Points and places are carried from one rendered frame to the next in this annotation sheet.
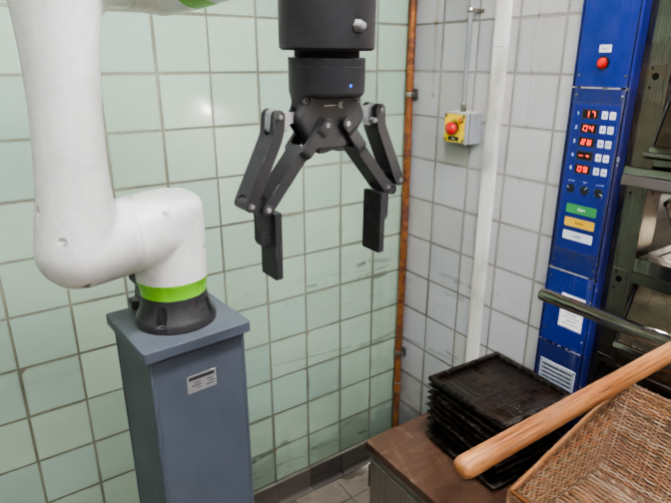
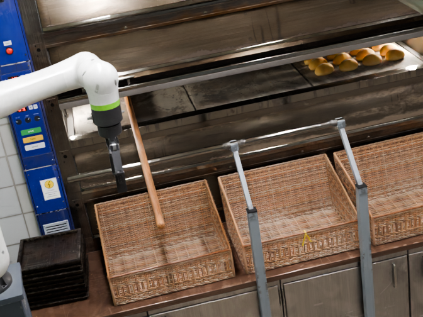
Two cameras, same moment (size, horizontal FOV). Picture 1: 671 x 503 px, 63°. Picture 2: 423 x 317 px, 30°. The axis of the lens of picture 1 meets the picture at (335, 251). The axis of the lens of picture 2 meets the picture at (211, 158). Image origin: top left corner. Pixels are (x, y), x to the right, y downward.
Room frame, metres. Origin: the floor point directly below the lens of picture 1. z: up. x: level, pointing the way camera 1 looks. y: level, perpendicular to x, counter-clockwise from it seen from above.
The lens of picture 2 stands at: (-0.75, 1.90, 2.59)
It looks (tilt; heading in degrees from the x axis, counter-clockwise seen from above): 26 degrees down; 297
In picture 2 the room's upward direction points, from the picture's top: 9 degrees counter-clockwise
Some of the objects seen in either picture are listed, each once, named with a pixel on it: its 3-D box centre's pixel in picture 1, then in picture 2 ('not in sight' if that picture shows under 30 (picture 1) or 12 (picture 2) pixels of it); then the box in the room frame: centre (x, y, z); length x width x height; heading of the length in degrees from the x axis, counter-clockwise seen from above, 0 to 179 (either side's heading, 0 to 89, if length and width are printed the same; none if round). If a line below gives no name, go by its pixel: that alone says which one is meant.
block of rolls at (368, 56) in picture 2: not in sight; (342, 46); (0.38, -1.99, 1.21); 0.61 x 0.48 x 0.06; 124
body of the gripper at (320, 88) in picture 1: (327, 104); (111, 135); (0.56, 0.01, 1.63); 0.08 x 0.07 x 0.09; 127
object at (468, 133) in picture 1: (461, 127); not in sight; (1.82, -0.41, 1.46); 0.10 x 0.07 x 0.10; 34
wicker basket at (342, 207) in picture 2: not in sight; (287, 211); (0.44, -1.09, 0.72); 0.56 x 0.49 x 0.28; 34
